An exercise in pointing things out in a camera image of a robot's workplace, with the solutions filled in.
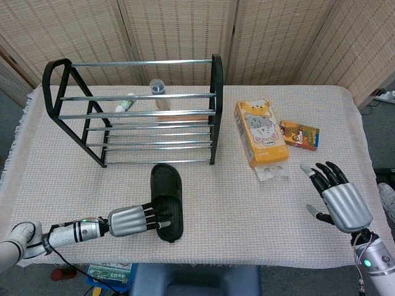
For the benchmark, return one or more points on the blue box with green label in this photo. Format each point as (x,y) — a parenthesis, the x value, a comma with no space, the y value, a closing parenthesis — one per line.
(108,277)

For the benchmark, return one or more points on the white power strip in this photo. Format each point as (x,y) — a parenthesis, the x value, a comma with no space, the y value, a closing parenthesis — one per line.
(385,95)

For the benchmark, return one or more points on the red cylinder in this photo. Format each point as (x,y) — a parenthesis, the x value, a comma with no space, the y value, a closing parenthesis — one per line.
(63,273)

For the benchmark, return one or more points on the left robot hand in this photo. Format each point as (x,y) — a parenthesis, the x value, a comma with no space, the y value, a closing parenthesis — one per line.
(135,218)

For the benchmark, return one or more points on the orange cat tissue pack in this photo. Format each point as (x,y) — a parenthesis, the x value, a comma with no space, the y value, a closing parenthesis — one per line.
(261,131)

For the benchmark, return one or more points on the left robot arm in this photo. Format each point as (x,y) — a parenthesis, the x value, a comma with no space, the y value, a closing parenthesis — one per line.
(46,237)

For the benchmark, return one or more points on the checked pink tablecloth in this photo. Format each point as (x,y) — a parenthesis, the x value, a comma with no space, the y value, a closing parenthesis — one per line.
(216,197)

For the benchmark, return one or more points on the black metal shoe rack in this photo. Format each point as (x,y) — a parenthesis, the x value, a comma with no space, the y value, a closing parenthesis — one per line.
(135,120)

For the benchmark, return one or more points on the black slipper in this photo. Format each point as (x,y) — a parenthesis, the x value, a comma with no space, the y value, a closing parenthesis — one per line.
(166,200)

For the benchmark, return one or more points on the small colourful snack box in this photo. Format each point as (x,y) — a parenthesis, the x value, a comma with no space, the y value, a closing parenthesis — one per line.
(301,135)

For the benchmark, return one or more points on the green white tube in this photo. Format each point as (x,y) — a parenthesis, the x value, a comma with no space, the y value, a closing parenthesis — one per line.
(126,104)

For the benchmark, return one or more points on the blue grey chair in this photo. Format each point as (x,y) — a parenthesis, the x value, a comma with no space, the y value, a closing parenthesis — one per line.
(194,280)

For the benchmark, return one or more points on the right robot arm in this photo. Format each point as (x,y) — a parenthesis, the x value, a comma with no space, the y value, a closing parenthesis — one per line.
(373,262)

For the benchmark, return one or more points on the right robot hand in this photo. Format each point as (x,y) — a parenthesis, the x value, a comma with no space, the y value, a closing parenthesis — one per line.
(342,203)

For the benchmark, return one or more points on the grey sneaker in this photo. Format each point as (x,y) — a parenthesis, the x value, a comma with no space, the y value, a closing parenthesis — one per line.
(387,197)

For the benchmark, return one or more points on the clear plastic bottle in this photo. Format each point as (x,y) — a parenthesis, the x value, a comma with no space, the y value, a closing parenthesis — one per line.
(160,96)

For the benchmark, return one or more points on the beige folding screen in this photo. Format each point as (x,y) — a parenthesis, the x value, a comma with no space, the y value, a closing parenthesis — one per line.
(197,40)

